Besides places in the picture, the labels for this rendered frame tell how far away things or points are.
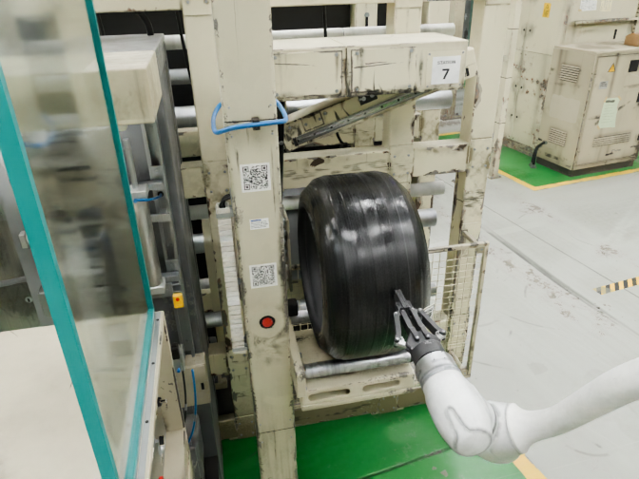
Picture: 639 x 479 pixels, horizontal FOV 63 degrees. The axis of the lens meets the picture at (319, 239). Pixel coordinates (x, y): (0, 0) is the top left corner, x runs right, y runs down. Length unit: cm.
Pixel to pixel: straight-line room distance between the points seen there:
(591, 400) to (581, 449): 177
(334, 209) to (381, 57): 49
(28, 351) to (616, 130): 582
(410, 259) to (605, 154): 506
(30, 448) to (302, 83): 111
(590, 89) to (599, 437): 375
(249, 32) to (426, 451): 200
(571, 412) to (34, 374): 104
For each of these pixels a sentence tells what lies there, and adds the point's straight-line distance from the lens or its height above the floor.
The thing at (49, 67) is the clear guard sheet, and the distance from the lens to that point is 76.
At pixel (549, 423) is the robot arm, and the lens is 119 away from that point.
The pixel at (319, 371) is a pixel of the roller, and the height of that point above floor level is 91.
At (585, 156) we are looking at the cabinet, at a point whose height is 22.
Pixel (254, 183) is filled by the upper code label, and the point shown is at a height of 149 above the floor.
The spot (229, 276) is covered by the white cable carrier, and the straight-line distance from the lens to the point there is 148.
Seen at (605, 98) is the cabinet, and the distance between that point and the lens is 604.
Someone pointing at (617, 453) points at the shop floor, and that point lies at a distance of 290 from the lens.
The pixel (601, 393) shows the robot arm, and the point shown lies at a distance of 107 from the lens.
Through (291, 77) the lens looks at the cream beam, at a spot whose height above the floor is 171.
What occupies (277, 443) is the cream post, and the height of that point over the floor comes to 56.
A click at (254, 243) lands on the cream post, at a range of 142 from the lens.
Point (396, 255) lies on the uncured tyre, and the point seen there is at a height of 132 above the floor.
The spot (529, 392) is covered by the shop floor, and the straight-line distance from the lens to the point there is 304.
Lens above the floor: 197
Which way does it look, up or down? 27 degrees down
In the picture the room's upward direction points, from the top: 1 degrees counter-clockwise
